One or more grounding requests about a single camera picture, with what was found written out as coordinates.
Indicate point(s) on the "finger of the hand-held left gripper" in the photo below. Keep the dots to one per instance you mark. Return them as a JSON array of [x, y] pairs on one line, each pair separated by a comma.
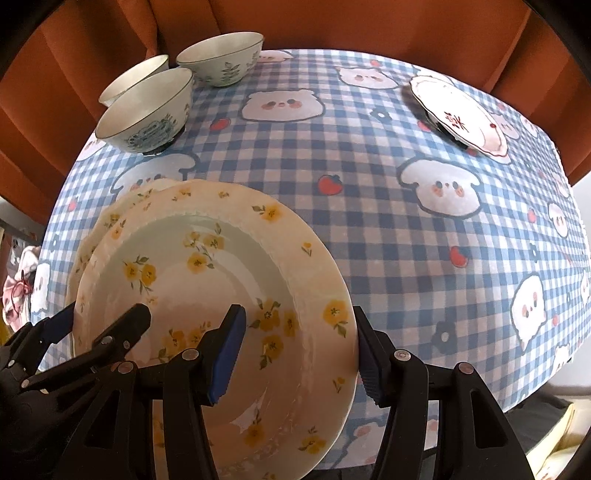
[[124, 330], [59, 324]]

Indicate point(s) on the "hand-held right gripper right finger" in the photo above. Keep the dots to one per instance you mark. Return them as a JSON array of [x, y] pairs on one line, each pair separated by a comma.
[[369, 364]]

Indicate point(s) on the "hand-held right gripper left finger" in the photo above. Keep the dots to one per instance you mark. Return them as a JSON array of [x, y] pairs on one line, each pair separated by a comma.
[[227, 355]]

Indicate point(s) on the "yellow flower plate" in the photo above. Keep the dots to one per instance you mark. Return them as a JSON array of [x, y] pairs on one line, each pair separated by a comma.
[[207, 240], [99, 217]]

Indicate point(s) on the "white bowl blue print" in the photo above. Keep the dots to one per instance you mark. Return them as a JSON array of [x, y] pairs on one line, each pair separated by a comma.
[[147, 131]]

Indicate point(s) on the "white plate red print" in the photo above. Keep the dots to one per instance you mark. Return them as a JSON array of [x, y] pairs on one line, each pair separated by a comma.
[[461, 115]]

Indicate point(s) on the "pink clothes pile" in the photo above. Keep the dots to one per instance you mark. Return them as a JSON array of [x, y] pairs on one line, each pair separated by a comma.
[[18, 286]]

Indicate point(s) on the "blue checkered bear tablecloth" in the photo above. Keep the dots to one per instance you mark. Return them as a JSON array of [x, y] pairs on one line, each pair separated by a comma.
[[369, 230]]

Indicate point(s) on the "white bowl dark rim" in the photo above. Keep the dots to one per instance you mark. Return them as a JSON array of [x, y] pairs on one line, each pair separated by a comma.
[[138, 71]]

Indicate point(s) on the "white bowl leaf print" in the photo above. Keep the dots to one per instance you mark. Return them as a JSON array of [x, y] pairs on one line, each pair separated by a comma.
[[221, 69]]

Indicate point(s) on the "orange curtain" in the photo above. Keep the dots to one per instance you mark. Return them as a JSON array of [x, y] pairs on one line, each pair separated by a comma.
[[369, 27]]

